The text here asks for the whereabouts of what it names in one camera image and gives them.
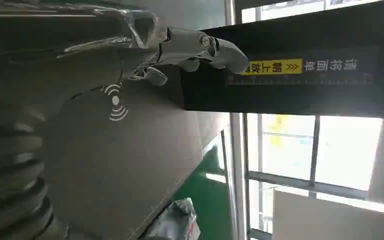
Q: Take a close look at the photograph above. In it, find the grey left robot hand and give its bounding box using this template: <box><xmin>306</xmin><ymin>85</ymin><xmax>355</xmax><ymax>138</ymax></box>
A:
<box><xmin>0</xmin><ymin>0</ymin><xmax>250</xmax><ymax>240</ymax></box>

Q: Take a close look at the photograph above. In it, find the grey plastic parcel bag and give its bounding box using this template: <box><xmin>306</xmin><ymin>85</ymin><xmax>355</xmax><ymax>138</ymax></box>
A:
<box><xmin>144</xmin><ymin>197</ymin><xmax>202</xmax><ymax>240</ymax></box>

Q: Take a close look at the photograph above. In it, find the ribbed grey left arm sleeve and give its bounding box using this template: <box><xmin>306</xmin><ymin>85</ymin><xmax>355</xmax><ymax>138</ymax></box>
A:
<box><xmin>0</xmin><ymin>99</ymin><xmax>55</xmax><ymax>240</ymax></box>

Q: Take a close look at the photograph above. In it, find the yellow label sticker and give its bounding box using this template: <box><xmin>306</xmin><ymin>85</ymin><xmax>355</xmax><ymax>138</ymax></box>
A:
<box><xmin>241</xmin><ymin>58</ymin><xmax>304</xmax><ymax>77</ymax></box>

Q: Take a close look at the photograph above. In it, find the black conveyor table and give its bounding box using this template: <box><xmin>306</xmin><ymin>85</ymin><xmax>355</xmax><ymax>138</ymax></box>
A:
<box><xmin>180</xmin><ymin>0</ymin><xmax>384</xmax><ymax>120</ymax></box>

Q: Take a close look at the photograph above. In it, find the white panel board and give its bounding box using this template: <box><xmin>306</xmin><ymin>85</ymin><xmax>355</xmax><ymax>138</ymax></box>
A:
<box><xmin>272</xmin><ymin>186</ymin><xmax>384</xmax><ymax>240</ymax></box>

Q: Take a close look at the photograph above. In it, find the grey window frame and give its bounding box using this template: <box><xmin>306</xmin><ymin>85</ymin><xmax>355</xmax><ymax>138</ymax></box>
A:
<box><xmin>224</xmin><ymin>0</ymin><xmax>384</xmax><ymax>240</ymax></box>

